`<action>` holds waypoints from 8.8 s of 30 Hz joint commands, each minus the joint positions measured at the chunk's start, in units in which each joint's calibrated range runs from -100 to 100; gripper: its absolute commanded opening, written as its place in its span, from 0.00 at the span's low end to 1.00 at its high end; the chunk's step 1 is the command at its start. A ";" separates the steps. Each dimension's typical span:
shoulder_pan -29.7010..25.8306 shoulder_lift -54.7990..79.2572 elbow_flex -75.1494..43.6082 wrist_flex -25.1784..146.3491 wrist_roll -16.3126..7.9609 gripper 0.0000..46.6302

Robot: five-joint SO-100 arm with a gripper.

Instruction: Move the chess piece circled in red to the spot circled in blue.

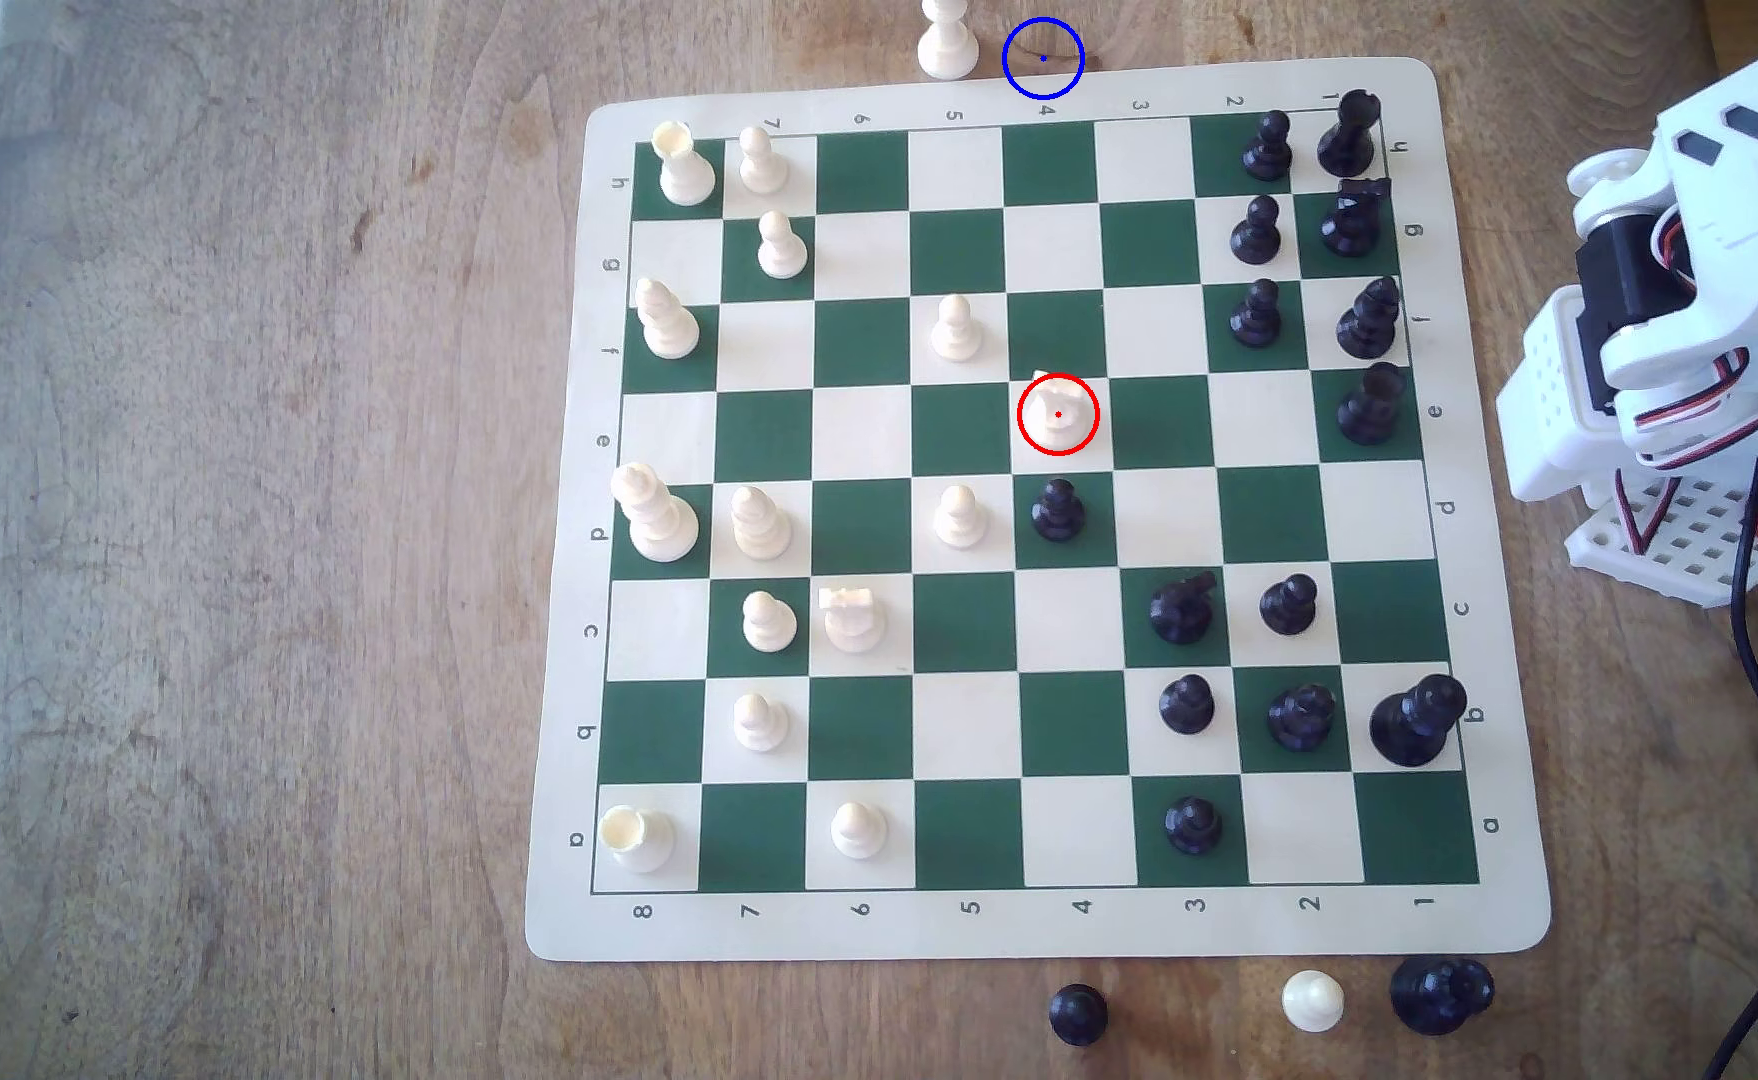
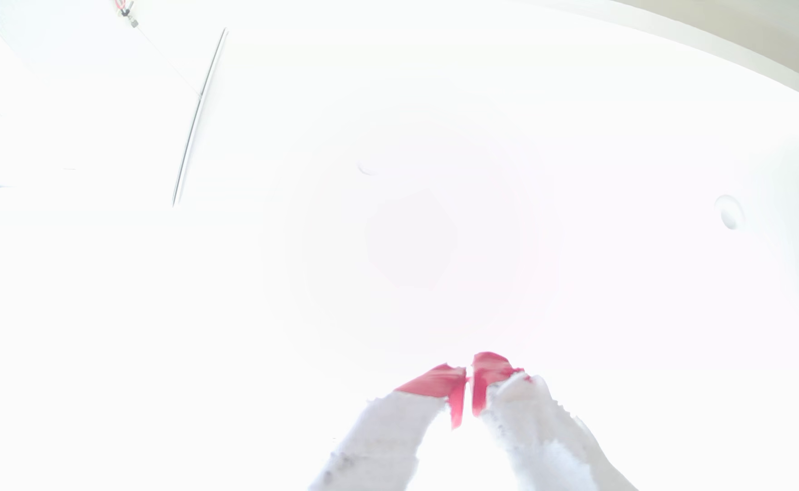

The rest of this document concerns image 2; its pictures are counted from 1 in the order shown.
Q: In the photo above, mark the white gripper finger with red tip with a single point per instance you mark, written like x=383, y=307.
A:
x=386, y=436
x=542, y=436

